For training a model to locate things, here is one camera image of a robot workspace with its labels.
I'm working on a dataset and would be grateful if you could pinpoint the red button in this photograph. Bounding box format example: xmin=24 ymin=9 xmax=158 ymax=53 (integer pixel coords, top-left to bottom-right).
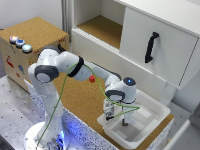
xmin=8 ymin=35 xmax=19 ymax=45

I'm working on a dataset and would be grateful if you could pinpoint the green button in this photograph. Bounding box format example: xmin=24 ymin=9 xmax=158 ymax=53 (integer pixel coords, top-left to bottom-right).
xmin=21 ymin=43 xmax=34 ymax=54

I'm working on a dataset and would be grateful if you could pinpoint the white plastic box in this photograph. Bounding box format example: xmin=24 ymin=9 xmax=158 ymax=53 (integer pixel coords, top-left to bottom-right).
xmin=96 ymin=88 xmax=172 ymax=150

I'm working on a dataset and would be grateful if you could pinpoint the wooden drawer box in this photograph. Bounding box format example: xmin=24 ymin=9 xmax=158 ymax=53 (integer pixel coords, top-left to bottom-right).
xmin=0 ymin=16 xmax=71 ymax=93

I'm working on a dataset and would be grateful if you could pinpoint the white cabinet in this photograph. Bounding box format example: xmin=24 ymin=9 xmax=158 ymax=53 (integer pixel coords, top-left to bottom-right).
xmin=70 ymin=0 xmax=200 ymax=108

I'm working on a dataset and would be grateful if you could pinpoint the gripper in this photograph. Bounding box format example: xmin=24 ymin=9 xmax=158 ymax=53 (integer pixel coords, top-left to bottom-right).
xmin=103 ymin=99 xmax=135 ymax=120

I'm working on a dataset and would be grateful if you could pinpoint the green cable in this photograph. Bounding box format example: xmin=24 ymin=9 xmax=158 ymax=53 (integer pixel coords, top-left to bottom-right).
xmin=34 ymin=63 xmax=142 ymax=150

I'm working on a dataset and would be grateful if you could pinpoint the blue button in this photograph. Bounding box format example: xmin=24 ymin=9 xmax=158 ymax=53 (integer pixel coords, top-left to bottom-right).
xmin=15 ymin=38 xmax=26 ymax=48

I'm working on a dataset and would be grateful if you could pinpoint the white sliding door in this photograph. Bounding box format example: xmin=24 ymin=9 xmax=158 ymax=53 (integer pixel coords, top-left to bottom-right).
xmin=118 ymin=6 xmax=200 ymax=89

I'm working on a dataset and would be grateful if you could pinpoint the black door handle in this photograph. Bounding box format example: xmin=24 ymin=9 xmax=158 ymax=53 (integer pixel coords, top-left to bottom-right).
xmin=144 ymin=31 xmax=160 ymax=64

